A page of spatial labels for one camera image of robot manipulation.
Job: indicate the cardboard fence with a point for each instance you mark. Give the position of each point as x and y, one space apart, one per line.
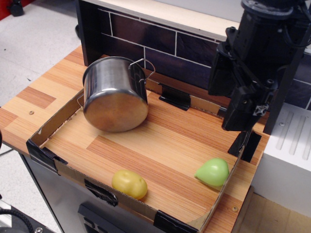
74 164

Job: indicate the black oven handle panel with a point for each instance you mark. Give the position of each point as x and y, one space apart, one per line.
110 221

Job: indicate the dark brick backsplash panel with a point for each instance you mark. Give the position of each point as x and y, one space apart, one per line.
180 43

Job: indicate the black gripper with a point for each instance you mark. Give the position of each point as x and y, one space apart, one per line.
246 65

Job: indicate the white sink drainboard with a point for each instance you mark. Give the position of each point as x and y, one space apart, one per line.
284 172

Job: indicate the green toy pear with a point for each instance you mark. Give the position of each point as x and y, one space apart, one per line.
214 172

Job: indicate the yellow toy potato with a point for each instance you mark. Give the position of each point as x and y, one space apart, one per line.
130 183

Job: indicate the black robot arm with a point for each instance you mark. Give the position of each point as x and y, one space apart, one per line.
280 8

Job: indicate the black vertical post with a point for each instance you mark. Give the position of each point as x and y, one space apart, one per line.
283 97

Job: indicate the metal pot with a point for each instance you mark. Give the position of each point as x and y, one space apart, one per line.
115 97

